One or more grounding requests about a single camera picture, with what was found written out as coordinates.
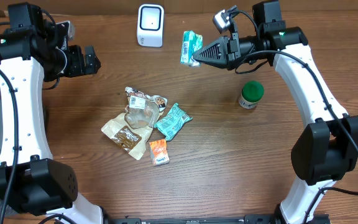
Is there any brown white snack pouch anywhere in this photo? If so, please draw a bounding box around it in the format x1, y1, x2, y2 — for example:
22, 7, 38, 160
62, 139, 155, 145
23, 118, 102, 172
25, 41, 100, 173
101, 86, 168, 160

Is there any teal snack packet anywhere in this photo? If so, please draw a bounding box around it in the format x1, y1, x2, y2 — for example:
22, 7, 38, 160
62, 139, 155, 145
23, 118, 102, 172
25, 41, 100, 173
154, 103, 193, 141

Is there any orange red snack packet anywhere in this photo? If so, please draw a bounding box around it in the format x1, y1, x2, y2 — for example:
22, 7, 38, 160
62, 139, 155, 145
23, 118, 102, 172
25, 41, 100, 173
149, 139, 170, 166

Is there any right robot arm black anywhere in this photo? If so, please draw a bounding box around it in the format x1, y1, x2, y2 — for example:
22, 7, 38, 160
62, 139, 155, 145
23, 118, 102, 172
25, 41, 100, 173
193, 1, 358, 223

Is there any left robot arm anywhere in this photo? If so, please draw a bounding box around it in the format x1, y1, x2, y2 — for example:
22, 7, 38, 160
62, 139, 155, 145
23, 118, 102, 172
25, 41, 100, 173
0, 2, 109, 223

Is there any white barcode scanner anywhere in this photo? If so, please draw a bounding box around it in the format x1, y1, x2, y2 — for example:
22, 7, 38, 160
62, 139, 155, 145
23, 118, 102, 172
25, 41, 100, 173
137, 4, 165, 47

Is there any teal white small packet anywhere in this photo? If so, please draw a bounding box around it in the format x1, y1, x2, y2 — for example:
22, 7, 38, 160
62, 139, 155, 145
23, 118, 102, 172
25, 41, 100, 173
180, 30, 203, 67

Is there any green lid jar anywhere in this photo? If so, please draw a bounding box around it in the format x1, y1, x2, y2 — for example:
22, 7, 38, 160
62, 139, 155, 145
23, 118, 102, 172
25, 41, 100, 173
238, 81, 264, 109

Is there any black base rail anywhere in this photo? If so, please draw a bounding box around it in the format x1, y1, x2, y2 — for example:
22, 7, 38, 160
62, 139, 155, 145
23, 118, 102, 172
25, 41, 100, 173
110, 213, 331, 224

